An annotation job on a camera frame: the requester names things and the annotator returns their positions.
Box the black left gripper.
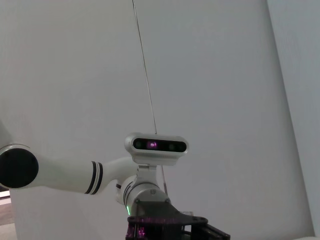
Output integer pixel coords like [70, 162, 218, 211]
[126, 198, 231, 240]

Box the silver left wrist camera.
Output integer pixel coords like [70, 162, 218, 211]
[124, 132, 190, 181]

